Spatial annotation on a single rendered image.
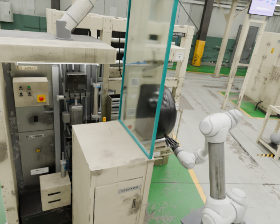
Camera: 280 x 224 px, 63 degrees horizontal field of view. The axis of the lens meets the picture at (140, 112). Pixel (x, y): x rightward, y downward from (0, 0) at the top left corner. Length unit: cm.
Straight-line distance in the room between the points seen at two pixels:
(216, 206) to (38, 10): 1098
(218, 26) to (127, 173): 1135
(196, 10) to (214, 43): 182
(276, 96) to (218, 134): 518
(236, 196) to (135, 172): 75
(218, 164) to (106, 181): 70
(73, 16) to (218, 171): 160
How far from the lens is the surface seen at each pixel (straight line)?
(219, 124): 147
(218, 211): 165
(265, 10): 615
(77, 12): 207
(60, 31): 207
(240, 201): 180
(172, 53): 247
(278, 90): 656
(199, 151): 205
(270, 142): 496
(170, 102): 214
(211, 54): 1237
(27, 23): 1180
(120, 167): 135
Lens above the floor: 208
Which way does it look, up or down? 24 degrees down
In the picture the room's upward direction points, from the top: 7 degrees clockwise
